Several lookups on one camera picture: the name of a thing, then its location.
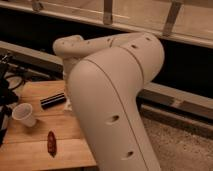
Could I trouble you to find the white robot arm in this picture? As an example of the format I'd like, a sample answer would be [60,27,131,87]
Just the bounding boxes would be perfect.
[53,32,164,171]

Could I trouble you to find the black rectangular box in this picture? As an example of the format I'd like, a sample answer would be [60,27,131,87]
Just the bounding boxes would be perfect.
[40,93,66,109]

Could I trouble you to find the red chili pepper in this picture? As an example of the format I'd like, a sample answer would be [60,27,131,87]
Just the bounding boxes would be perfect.
[47,131,57,157]

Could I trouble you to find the white plastic cup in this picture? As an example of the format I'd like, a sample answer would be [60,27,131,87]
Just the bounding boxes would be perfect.
[12,103,36,127]

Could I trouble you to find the black equipment stand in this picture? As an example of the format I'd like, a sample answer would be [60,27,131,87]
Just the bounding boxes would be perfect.
[0,54,18,146]

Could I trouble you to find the black cable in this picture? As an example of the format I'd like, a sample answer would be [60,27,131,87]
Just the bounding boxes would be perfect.
[4,73,27,92]

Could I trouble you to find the metal railing frame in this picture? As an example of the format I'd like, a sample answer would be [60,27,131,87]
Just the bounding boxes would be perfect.
[0,0,213,49]

